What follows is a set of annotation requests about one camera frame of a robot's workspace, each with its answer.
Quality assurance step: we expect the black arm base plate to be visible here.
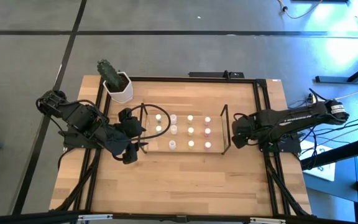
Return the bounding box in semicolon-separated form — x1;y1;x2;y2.
62;124;108;149
257;130;303;154

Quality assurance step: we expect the silver metal bracket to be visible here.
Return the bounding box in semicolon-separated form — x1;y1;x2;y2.
77;213;114;222
249;217;287;224

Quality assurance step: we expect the black floor cable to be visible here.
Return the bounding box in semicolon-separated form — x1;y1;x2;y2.
301;111;358;162

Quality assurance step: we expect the white floor cable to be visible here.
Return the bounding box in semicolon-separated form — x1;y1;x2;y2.
334;88;358;101

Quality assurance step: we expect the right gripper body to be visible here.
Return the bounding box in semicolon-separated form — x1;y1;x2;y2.
231;113;262;149

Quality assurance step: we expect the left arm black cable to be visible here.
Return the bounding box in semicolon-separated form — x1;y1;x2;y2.
126;103;172;141

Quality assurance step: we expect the shelf with black metal frame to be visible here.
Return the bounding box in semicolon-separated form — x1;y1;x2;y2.
137;102;232;157

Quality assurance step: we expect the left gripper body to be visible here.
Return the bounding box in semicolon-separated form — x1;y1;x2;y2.
106;107;140;165

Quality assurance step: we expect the grey metal bar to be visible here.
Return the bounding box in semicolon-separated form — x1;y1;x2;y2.
314;75;358;85

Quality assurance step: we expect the yellow floor cable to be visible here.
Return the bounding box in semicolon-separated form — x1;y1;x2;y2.
277;0;324;20

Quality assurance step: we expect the white paper sheet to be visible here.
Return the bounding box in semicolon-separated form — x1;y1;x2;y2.
300;139;337;182

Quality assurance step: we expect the green cactus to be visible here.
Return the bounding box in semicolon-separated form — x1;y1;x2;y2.
96;58;124;91

